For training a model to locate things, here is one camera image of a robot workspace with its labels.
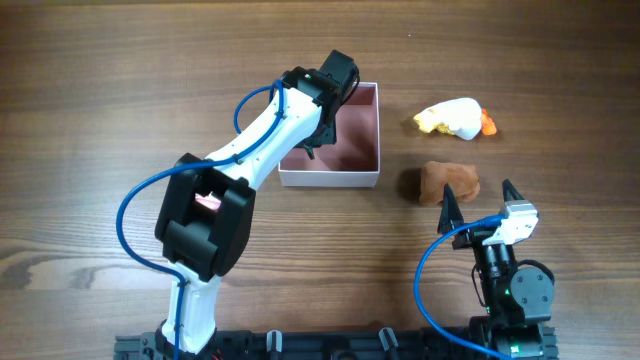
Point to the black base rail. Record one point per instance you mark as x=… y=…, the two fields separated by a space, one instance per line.
x=417 y=344

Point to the white pink-lined cardboard box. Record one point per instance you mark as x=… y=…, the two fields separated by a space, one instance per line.
x=354 y=160

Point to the pink white toy figure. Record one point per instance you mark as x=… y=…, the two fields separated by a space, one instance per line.
x=208 y=201

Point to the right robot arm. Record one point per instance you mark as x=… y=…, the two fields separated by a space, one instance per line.
x=517 y=294

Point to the brown plush toy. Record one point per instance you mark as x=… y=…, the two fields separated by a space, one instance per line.
x=463 y=180

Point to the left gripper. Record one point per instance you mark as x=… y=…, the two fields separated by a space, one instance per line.
x=328 y=138

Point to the white yellow plush duck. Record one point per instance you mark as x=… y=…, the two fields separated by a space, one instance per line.
x=461 y=117

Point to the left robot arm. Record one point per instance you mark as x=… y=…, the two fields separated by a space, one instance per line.
x=205 y=219

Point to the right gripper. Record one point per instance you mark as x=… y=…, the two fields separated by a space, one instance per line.
x=473 y=237

